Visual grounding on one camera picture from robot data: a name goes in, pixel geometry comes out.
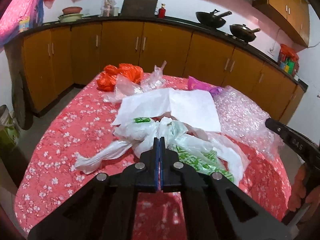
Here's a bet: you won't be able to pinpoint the dark cutting board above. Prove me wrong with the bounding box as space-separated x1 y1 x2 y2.
120 0 158 17

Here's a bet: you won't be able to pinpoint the orange plastic bag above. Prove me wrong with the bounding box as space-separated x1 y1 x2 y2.
97 63 144 92

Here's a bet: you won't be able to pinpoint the bubble wrap sheet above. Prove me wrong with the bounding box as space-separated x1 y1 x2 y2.
213 86 284 160

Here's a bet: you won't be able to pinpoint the clear plastic bag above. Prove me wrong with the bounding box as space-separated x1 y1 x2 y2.
98 61 167 103

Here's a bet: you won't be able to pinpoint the red bowl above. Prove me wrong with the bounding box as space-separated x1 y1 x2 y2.
62 7 82 15

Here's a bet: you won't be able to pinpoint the black wok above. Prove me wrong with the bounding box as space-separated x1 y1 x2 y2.
196 9 232 29
229 24 261 43

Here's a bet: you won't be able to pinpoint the lower wooden cabinets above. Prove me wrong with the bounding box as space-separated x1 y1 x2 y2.
21 20 308 123

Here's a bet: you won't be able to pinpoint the red floral tablecloth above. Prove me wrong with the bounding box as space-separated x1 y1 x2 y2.
14 81 291 239

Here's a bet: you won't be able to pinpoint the right hand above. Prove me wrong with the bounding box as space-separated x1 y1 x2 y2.
287 164 319 219

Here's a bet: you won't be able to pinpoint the left black wok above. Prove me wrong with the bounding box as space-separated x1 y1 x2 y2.
196 9 232 29

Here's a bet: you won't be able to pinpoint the red bottle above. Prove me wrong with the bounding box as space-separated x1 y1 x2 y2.
158 3 166 18

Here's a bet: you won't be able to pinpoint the red bag with items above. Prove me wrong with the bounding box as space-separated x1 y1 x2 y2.
278 44 299 76

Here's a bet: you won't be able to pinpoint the upper wooden cabinets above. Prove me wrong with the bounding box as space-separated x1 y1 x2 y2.
252 0 310 48

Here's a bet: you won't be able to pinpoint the wooden cabinets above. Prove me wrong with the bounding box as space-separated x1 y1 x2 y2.
21 20 308 123
252 0 310 48

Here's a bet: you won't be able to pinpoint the clear bagged jars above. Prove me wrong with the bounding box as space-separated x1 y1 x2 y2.
100 0 119 17

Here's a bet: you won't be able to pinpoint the purple plastic bag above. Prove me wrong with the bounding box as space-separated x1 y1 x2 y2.
188 76 223 96

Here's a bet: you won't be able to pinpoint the white green plastic bag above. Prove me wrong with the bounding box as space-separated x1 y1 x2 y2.
74 117 250 185

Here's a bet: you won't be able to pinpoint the green basin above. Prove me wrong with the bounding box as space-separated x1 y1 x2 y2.
58 14 83 23

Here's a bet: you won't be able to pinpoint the right black wok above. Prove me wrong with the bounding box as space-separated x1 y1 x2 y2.
229 24 261 43

